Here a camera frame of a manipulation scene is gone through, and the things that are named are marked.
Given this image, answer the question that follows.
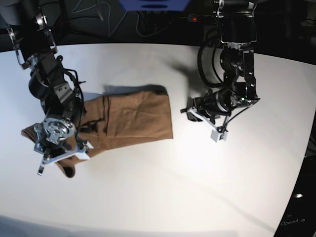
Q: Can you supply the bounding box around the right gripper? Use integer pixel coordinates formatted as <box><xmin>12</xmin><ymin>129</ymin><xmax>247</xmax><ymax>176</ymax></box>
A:
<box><xmin>33</xmin><ymin>117</ymin><xmax>76</xmax><ymax>154</ymax></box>

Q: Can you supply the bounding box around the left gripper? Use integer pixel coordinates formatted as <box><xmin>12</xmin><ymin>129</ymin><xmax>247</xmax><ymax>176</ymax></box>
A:
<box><xmin>187</xmin><ymin>90</ymin><xmax>232</xmax><ymax>123</ymax></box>

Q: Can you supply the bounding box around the brown T-shirt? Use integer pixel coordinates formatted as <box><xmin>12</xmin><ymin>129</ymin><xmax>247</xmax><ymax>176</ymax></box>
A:
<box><xmin>21</xmin><ymin>85</ymin><xmax>174</xmax><ymax>179</ymax></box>

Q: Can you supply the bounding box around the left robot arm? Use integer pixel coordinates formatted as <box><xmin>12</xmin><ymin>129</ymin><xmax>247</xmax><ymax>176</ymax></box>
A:
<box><xmin>183</xmin><ymin>0</ymin><xmax>260</xmax><ymax>124</ymax></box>

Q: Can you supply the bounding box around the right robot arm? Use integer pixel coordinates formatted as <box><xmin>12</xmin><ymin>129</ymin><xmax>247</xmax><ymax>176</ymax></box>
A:
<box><xmin>0</xmin><ymin>0</ymin><xmax>84</xmax><ymax>158</ymax></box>

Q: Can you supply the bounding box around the black power strip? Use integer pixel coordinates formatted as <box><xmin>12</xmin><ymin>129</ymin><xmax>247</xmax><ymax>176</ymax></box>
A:
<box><xmin>187</xmin><ymin>14</ymin><xmax>216</xmax><ymax>25</ymax></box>

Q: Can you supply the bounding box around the blue box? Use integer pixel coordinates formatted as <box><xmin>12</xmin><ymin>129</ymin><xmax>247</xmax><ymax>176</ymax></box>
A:
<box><xmin>119</xmin><ymin>0</ymin><xmax>190</xmax><ymax>11</ymax></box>

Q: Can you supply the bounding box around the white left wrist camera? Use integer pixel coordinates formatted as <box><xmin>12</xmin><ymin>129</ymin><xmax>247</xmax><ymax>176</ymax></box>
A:
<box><xmin>211</xmin><ymin>130</ymin><xmax>228</xmax><ymax>142</ymax></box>

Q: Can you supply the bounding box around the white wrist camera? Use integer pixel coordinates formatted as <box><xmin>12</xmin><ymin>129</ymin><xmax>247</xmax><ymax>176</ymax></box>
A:
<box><xmin>211</xmin><ymin>130</ymin><xmax>228</xmax><ymax>142</ymax></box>
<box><xmin>74</xmin><ymin>141</ymin><xmax>94</xmax><ymax>160</ymax></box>

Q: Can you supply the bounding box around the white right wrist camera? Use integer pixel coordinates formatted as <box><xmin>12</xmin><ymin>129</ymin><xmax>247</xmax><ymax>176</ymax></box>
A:
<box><xmin>74</xmin><ymin>141</ymin><xmax>94</xmax><ymax>160</ymax></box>

